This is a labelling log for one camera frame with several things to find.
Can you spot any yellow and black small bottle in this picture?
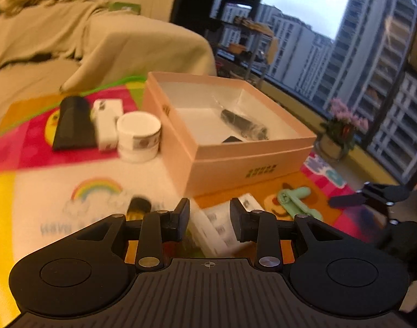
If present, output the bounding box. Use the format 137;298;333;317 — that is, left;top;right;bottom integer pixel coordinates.
126;196;153;221

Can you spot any potted pink flower plant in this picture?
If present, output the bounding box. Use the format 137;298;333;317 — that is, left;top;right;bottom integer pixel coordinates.
316;97;370;162

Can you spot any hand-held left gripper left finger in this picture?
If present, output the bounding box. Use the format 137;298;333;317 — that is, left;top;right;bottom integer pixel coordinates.
69;198;190;270

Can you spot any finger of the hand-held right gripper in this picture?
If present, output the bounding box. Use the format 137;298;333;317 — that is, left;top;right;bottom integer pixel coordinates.
328;182;411;210

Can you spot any green flat packet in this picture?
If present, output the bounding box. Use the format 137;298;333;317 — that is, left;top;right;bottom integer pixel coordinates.
108;2;141;15

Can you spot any pink cardboard box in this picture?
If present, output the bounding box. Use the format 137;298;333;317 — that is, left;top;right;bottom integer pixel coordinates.
142;71;317;198

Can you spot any black wedge-shaped case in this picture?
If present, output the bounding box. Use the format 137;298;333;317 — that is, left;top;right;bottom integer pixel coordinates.
52;96;98;151

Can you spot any beige covered sofa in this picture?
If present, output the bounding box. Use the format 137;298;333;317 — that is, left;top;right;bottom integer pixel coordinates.
0;0;218;134

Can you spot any green plastic tool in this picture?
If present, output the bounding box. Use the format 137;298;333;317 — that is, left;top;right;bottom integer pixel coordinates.
276;186;324;222

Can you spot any small white printed box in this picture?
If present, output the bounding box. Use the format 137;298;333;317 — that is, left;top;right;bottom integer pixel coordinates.
237;193;265;212

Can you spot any black cylinder in plastic wrap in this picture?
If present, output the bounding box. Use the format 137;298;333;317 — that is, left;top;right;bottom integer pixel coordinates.
217;107;269;142

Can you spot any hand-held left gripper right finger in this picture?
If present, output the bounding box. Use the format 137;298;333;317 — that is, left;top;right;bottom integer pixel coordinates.
230;197;345;269

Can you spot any black metal shelf rack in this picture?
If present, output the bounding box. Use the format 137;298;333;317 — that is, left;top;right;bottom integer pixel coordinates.
205;0;281;80

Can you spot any tall white printed box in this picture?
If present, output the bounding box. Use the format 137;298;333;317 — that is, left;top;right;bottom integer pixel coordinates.
91;99;124;153

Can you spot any white power adapter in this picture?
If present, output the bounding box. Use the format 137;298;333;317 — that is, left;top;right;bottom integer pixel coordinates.
188;205;250;257

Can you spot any colourful cartoon play mat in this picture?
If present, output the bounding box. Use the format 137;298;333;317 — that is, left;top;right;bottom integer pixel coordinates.
0;75;380;318

